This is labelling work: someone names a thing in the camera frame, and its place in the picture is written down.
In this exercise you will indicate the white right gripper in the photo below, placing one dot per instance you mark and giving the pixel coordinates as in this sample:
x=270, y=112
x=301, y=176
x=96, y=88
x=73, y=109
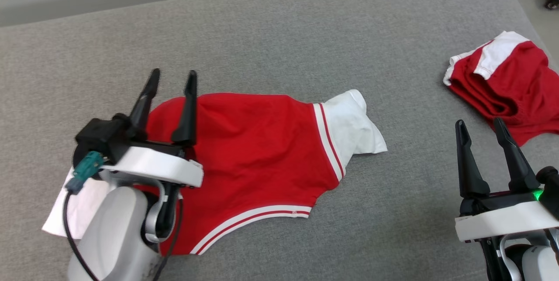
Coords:
x=498, y=224

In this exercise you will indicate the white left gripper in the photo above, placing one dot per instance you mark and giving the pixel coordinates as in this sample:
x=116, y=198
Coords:
x=161, y=167

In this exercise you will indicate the red garment with white panels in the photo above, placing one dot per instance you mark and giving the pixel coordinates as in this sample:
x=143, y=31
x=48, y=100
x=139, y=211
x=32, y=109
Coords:
x=515, y=89

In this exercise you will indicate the red Bulls jersey white sleeves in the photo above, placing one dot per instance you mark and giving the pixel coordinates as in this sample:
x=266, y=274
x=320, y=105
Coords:
x=262, y=150

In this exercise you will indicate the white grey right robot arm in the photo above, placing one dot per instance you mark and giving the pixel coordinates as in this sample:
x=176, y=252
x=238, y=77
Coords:
x=539, y=263

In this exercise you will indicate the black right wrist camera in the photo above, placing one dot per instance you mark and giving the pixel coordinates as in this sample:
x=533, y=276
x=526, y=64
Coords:
x=551, y=189

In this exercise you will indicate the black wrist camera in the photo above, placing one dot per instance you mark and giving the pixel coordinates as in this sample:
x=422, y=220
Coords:
x=105, y=137
x=551, y=189

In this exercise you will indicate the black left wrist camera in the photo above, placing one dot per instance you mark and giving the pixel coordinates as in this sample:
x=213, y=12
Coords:
x=105, y=137

